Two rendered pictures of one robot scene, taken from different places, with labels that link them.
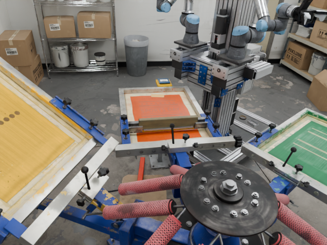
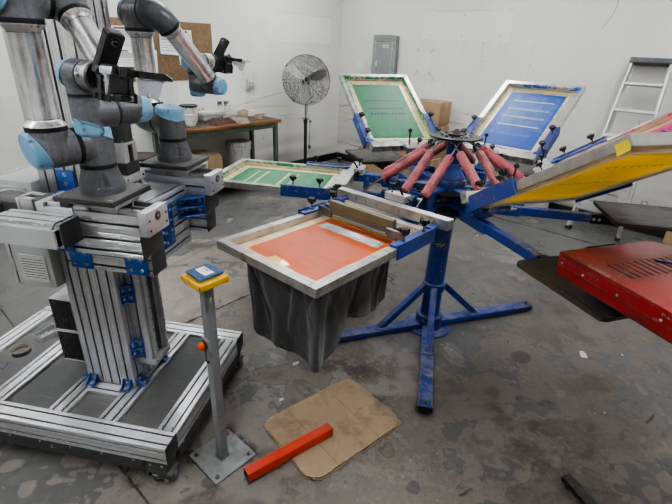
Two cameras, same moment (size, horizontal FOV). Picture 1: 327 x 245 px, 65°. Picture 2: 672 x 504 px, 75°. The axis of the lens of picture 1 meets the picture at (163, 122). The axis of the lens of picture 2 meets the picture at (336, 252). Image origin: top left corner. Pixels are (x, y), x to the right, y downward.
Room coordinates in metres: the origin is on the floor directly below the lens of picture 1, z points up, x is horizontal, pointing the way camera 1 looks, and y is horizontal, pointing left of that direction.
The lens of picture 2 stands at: (2.65, 1.48, 1.75)
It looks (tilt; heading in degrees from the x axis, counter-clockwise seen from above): 25 degrees down; 233
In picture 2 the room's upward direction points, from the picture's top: 2 degrees clockwise
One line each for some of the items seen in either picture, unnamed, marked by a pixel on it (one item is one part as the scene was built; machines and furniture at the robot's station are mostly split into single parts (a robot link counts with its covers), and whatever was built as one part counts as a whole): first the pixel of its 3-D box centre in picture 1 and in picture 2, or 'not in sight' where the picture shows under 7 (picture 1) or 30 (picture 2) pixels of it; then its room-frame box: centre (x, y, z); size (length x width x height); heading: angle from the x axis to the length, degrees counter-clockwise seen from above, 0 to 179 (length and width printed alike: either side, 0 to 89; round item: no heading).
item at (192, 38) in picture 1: (191, 36); (101, 176); (2.42, -0.21, 1.31); 0.15 x 0.15 x 0.10
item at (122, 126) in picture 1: (125, 133); (413, 241); (1.30, 0.23, 0.97); 0.30 x 0.05 x 0.07; 12
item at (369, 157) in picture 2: not in sight; (399, 173); (0.36, -0.85, 0.91); 1.34 x 0.40 x 0.08; 72
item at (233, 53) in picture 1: (236, 50); (174, 147); (2.06, -0.55, 1.31); 0.15 x 0.15 x 0.10
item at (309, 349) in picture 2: not in sight; (281, 309); (1.88, 0.08, 0.74); 0.45 x 0.03 x 0.43; 102
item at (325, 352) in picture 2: not in sight; (355, 306); (1.60, 0.23, 0.74); 0.46 x 0.04 x 0.42; 12
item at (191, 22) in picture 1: (192, 23); (92, 142); (2.43, -0.21, 1.42); 0.13 x 0.12 x 0.14; 18
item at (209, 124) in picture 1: (209, 128); (322, 210); (1.42, -0.31, 0.97); 0.30 x 0.05 x 0.07; 12
